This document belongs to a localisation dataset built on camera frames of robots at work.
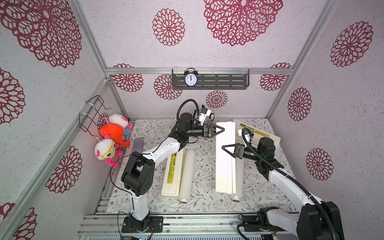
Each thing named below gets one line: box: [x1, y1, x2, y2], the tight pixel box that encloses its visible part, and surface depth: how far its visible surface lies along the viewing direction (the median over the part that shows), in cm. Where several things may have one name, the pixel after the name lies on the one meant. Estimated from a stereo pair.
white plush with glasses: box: [95, 138, 123, 168], surface depth 81 cm
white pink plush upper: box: [105, 113, 133, 135], surface depth 97 cm
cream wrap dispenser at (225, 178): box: [215, 121, 236, 195], surface depth 71 cm
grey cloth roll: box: [132, 137, 144, 154], surface depth 105 cm
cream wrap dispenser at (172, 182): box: [161, 147, 185, 197], surface depth 84 cm
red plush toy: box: [100, 123, 130, 148], surface depth 92 cm
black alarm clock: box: [184, 67, 198, 87], surface depth 92 cm
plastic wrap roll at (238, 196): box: [230, 158, 244, 203], surface depth 85 cm
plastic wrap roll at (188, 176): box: [179, 149, 196, 204], surface depth 87 cm
